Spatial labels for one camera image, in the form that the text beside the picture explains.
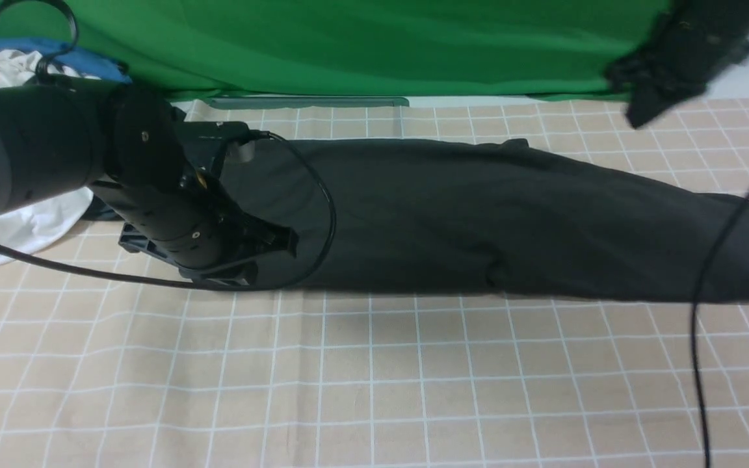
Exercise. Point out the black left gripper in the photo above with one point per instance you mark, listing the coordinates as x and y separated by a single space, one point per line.
181 214

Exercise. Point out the dark gray long-sleeve top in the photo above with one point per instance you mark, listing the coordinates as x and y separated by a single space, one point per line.
418 216

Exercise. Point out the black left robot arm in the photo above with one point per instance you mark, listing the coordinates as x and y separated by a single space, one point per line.
52 136

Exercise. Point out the beige checkered table mat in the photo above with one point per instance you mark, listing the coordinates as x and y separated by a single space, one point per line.
100 374

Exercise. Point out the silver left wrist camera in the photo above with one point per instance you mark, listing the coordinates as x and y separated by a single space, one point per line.
241 152

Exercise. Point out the dark teal crumpled garment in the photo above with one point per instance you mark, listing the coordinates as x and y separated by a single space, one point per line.
99 211

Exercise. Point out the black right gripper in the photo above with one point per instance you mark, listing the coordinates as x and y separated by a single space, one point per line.
690 44

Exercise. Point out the green backdrop cloth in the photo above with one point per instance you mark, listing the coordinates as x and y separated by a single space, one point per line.
367 48

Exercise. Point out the white crumpled garment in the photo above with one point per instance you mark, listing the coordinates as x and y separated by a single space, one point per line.
34 228

